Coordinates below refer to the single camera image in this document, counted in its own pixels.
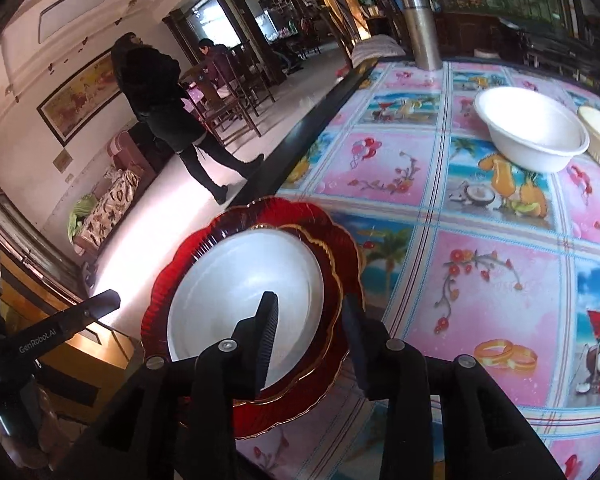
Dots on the slim steel thermos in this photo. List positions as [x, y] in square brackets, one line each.
[423, 34]

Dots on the red scalloped plate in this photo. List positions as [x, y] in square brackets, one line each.
[273, 406]

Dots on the seated person in red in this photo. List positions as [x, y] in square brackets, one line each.
[223, 67]

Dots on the white foam bowl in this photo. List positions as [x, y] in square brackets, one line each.
[226, 284]
[533, 131]

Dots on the person in black clothes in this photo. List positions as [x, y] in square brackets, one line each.
[150, 81]

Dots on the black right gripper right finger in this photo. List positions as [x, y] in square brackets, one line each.
[385, 367]

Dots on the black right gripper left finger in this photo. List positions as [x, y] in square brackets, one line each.
[236, 367]

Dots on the floral pink tablecloth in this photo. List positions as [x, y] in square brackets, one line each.
[463, 252]

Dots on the framed landscape painting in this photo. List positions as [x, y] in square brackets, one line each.
[80, 98]

